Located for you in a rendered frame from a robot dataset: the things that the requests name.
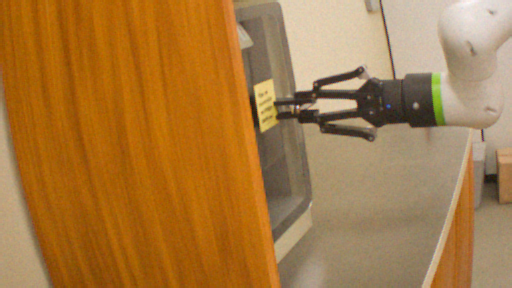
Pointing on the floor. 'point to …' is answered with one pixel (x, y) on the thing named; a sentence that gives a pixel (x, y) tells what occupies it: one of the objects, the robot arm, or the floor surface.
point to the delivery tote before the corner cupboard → (479, 169)
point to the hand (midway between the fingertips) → (296, 107)
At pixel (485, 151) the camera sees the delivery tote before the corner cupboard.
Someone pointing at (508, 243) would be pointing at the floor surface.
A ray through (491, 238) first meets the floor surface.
